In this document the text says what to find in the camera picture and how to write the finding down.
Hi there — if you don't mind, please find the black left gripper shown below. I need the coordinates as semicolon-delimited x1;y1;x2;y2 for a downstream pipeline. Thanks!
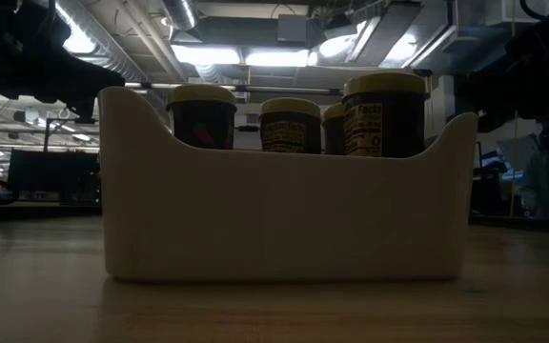
0;0;127;121

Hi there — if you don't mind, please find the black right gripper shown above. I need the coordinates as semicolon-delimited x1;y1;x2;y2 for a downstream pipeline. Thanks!
458;12;549;133

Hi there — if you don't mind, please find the yellow-lid spice jar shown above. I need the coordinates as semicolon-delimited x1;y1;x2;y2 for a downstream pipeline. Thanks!
166;84;238;151
340;71;432;158
321;102;347;156
258;97;323;154

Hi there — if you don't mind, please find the ceiling light panel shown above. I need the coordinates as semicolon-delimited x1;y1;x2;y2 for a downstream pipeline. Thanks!
244;49;310;68
172;45;242;66
62;23;98;54

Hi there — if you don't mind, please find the person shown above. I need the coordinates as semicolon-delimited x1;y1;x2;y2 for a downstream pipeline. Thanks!
517;121;549;221

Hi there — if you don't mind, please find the black monitor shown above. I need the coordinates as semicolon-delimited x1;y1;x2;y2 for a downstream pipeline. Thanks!
6;148;102;207

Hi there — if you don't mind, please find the long horizontal ceiling pipe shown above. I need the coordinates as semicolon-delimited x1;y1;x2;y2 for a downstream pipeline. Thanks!
124;81;345;95

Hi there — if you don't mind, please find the grey ceiling box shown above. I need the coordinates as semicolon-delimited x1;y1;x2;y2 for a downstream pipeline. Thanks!
276;13;310;44

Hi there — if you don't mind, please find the white plastic bin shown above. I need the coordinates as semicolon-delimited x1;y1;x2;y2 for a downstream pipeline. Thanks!
96;85;479;282

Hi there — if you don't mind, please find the round silver air duct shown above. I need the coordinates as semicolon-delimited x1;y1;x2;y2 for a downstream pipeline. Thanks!
159;0;200;30

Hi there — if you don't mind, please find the rectangular metal air duct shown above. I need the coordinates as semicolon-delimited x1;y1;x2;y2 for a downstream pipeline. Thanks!
345;0;457;68

